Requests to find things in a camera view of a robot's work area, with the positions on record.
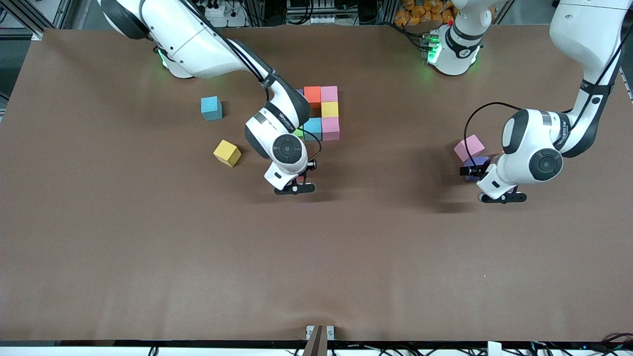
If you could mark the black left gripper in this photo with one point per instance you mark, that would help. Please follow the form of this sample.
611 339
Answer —
471 171

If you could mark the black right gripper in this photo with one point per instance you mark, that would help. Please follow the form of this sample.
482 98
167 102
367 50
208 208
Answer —
311 165

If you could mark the pink foam cube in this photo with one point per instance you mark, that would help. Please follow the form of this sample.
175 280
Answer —
469 147
330 128
329 94

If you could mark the green foam cube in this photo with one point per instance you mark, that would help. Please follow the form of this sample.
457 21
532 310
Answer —
298 132

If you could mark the cyan foam cube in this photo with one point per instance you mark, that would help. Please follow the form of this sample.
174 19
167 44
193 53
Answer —
313 127
211 108

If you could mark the yellow foam cube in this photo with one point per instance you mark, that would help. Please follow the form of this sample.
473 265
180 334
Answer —
330 109
227 152

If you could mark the orange foam cube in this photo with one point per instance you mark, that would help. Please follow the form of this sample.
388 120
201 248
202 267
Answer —
312 95

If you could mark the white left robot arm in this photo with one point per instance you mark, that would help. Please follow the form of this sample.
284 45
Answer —
588 29

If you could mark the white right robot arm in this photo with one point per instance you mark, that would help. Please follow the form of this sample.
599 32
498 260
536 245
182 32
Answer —
188 34

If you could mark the grey electronics box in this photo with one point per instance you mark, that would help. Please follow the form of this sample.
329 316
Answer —
311 10

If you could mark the bag of orange items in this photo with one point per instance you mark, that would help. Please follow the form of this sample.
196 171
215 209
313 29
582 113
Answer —
420 12

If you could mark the white power strip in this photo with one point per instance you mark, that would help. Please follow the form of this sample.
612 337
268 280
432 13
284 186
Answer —
222 10

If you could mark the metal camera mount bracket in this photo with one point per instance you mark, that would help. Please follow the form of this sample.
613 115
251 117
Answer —
319 341

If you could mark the aluminium frame profile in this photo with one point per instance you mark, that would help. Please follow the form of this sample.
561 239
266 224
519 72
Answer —
34 15

